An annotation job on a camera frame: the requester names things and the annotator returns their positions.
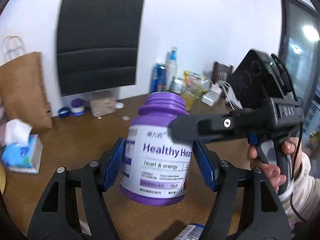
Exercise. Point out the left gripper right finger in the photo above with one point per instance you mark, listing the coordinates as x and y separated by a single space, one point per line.
262 215

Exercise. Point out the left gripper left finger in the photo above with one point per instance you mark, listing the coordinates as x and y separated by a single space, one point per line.
56 215

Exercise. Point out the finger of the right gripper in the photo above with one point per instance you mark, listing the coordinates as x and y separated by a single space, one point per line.
200 127

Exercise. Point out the purple supplement bottle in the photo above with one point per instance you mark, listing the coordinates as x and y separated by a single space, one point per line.
155 167

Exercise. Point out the pink fleece sleeve forearm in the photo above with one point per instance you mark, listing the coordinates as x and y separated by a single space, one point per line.
306 190

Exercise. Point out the right hand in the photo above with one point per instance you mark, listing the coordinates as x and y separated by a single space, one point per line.
273 171

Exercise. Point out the white power strip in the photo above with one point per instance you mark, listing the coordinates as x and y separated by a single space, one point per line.
212 96

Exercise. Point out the blue supplement bottle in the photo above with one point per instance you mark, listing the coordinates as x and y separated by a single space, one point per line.
190 232

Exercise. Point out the glass of yellow drink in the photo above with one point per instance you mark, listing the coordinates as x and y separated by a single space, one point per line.
189 97

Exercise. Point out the blue tissue box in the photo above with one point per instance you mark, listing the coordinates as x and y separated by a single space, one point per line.
23 149

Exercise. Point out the clear glass bottle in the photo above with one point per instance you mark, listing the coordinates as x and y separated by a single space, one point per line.
171 62

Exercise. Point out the blue bottle cap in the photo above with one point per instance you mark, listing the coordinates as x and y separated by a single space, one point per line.
64 112

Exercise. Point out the purple white jar lid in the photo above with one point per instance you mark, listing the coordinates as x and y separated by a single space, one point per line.
77 107

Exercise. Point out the blue soda can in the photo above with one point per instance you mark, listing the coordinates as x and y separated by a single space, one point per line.
159 78

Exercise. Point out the clear seed container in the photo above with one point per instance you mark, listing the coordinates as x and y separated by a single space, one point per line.
102 103

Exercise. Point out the white round lid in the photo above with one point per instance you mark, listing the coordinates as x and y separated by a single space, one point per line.
119 105

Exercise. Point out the brown paper bag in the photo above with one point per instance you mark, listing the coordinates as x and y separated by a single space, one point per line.
22 86

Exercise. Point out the black paper bag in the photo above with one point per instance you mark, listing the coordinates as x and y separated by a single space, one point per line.
97 44

